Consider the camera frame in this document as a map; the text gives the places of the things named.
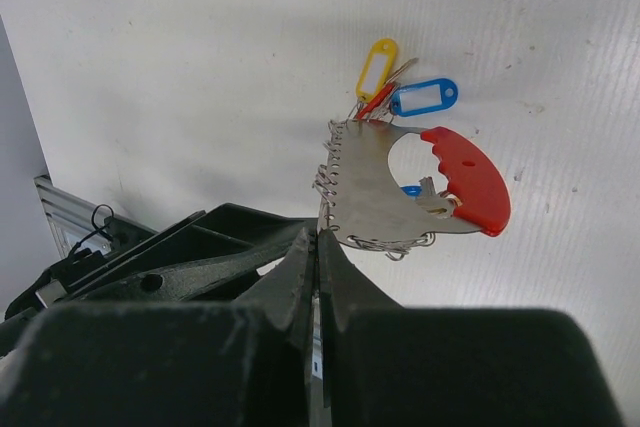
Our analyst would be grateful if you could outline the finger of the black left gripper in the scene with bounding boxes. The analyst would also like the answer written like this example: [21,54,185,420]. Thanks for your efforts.
[106,203,300,267]
[59,219,311,306]

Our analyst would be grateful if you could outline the yellow key tag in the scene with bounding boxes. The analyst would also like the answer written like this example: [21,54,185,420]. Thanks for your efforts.
[355,38,418,103]

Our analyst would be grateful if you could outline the red key tag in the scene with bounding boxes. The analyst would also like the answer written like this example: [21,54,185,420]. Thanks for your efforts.
[355,82,397,120]

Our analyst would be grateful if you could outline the aluminium front rail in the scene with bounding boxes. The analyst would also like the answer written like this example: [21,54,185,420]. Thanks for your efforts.
[34,175,129,258]

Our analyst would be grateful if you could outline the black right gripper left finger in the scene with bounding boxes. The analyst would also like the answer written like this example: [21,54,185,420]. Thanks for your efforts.
[1,229,317,426]

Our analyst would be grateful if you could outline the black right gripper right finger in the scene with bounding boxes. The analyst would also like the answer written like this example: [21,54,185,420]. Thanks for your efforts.
[317,230,623,426]

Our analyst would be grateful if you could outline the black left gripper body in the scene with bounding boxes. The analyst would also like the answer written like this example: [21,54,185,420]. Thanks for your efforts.
[4,226,155,324]

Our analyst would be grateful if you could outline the small blue key tag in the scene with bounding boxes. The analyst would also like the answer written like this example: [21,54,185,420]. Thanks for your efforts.
[401,185,422,199]

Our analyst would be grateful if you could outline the yellow tagged silver key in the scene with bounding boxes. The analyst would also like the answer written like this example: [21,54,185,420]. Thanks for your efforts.
[415,177,461,218]

